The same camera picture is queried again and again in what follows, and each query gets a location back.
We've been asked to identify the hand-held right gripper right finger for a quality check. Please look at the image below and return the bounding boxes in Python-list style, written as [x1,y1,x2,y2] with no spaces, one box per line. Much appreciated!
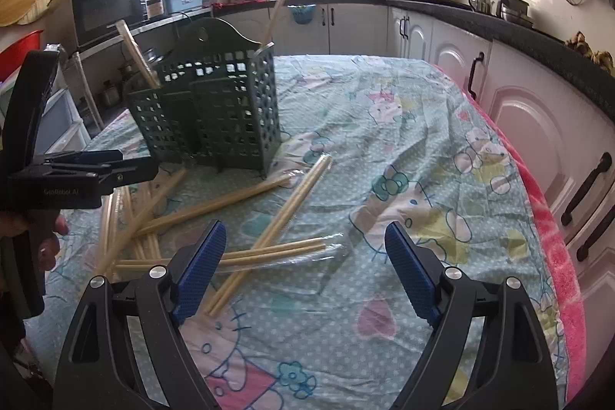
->
[384,221,560,410]

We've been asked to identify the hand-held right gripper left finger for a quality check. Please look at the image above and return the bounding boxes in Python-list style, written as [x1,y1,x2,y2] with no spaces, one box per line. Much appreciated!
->
[52,220,226,410]

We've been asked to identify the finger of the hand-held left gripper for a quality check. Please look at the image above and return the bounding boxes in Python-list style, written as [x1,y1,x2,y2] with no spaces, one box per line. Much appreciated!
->
[45,156,160,196]
[41,149,125,168]

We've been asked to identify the wooden chopstick pair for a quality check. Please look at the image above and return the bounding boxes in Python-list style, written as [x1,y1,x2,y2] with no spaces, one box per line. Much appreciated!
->
[113,237,349,271]
[137,176,294,237]
[204,154,334,316]
[120,184,161,267]
[91,169,187,279]
[259,0,292,55]
[115,20,161,89]
[98,186,121,267]

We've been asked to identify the green plastic utensil holder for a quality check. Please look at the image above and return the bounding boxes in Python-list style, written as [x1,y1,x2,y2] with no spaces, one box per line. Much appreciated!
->
[122,17,282,180]

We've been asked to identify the person's left hand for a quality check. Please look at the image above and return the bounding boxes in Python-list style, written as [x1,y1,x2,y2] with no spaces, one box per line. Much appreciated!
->
[0,211,69,271]

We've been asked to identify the plastic drawer unit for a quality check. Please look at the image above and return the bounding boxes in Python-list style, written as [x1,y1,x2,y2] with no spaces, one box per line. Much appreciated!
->
[0,50,92,156]

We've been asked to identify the white shelf rack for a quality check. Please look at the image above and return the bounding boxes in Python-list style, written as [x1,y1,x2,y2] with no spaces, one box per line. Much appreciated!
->
[72,7,214,137]

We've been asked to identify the red plastic basin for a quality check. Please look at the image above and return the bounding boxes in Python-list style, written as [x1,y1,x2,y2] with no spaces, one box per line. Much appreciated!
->
[0,30,44,81]

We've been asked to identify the large steel stockpot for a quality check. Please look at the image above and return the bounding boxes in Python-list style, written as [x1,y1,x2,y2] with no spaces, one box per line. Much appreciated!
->
[141,47,174,65]

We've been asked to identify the black microwave oven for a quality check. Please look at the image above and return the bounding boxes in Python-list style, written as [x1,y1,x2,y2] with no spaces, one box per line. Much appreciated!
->
[71,0,147,48]

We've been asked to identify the cartoon printed tablecloth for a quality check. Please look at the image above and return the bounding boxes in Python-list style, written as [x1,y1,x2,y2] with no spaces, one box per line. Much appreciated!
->
[24,53,572,410]

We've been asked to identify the white base cabinets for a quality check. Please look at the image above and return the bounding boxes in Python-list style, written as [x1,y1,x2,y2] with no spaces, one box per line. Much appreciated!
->
[214,2,615,392]

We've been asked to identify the blue hanging basket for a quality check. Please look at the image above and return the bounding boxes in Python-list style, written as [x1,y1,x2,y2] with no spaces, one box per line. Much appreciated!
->
[287,3,318,27]

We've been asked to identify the steel pot with lid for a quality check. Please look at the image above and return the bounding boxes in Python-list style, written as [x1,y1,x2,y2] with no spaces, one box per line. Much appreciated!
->
[497,0,534,27]

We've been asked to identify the ginger root pile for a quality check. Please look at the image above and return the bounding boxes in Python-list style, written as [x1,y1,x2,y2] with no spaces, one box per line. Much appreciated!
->
[564,30,615,77]

